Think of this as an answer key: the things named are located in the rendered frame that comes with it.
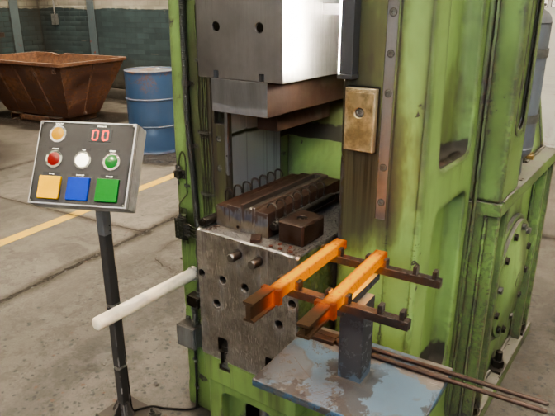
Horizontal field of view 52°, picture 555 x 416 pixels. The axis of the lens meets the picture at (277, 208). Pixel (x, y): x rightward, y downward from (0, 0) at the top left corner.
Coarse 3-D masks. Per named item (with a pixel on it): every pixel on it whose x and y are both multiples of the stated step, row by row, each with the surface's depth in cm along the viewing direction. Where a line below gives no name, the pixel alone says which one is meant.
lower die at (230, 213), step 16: (288, 176) 204; (304, 176) 201; (256, 192) 183; (288, 192) 180; (304, 192) 183; (320, 192) 187; (224, 208) 174; (240, 208) 170; (256, 208) 167; (272, 208) 169; (288, 208) 173; (320, 208) 189; (224, 224) 176; (240, 224) 172; (256, 224) 168
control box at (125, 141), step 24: (48, 144) 186; (72, 144) 185; (96, 144) 184; (120, 144) 182; (144, 144) 189; (48, 168) 185; (72, 168) 183; (96, 168) 182; (120, 168) 181; (120, 192) 179
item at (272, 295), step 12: (336, 240) 146; (324, 252) 139; (336, 252) 142; (300, 264) 133; (312, 264) 133; (324, 264) 137; (288, 276) 127; (300, 276) 128; (264, 288) 119; (276, 288) 120; (288, 288) 124; (252, 300) 114; (264, 300) 118; (276, 300) 120; (252, 312) 114; (264, 312) 118
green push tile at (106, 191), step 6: (102, 180) 180; (108, 180) 180; (114, 180) 179; (96, 186) 180; (102, 186) 180; (108, 186) 179; (114, 186) 179; (96, 192) 180; (102, 192) 179; (108, 192) 179; (114, 192) 179; (96, 198) 179; (102, 198) 179; (108, 198) 179; (114, 198) 178
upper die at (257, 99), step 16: (224, 80) 160; (240, 80) 157; (304, 80) 166; (320, 80) 174; (336, 80) 181; (224, 96) 162; (240, 96) 158; (256, 96) 155; (272, 96) 155; (288, 96) 161; (304, 96) 168; (320, 96) 175; (336, 96) 183; (240, 112) 160; (256, 112) 157; (272, 112) 156; (288, 112) 163
